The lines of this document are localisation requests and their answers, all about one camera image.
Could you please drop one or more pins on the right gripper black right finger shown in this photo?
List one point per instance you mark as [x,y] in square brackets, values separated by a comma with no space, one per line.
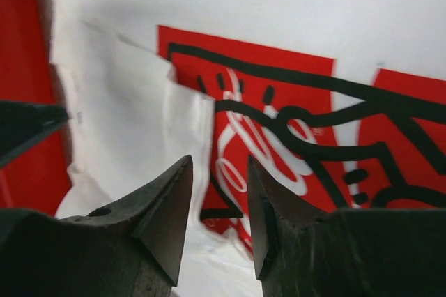
[300,250]

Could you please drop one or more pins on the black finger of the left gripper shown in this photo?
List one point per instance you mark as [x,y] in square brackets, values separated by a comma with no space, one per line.
[23,125]

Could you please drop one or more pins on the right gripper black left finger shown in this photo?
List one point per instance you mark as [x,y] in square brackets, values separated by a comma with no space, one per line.
[130,247]

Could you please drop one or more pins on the white printed t-shirt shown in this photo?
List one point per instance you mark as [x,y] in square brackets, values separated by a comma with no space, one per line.
[341,101]

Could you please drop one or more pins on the red plastic bin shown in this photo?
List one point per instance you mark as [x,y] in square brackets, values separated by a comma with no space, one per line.
[38,178]

